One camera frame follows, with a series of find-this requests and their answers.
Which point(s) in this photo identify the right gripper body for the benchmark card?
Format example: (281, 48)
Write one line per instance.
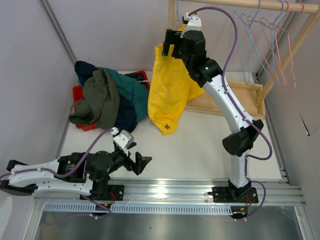
(178, 52)

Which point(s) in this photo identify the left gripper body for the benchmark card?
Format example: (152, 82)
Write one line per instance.
(126, 160)

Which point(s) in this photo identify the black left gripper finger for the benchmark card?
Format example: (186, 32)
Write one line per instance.
(140, 163)
(131, 145)

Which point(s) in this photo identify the blue hanger of yellow shorts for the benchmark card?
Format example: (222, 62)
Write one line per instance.
(178, 17)

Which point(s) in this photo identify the navy blue shorts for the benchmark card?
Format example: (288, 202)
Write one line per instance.
(126, 118)

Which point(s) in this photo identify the yellow shorts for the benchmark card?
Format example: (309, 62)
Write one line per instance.
(170, 89)

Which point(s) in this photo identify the dark grey shorts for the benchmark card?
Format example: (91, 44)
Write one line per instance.
(139, 75)

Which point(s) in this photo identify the olive green shorts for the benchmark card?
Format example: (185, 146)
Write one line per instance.
(100, 102)

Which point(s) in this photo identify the teal green shorts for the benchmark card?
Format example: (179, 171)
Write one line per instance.
(133, 91)

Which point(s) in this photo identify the blue hanger of navy shorts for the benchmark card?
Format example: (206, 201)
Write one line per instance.
(244, 48)

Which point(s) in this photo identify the blue hanger of olive shorts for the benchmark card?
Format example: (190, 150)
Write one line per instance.
(269, 32)

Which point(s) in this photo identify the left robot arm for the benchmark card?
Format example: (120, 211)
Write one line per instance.
(84, 173)

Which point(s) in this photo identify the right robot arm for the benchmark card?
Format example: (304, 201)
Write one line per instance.
(244, 129)

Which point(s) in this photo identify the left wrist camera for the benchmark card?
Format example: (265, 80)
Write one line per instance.
(122, 138)

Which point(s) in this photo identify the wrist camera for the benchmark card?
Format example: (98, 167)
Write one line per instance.
(192, 23)
(122, 138)

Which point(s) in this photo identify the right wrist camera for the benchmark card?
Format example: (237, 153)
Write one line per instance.
(192, 23)

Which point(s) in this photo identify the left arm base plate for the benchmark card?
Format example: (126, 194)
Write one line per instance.
(107, 192)

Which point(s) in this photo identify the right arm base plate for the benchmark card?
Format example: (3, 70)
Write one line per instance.
(222, 194)

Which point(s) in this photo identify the slotted cable duct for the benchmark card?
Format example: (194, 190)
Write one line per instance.
(135, 208)

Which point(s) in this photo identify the aluminium rail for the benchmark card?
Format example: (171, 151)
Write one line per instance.
(195, 192)

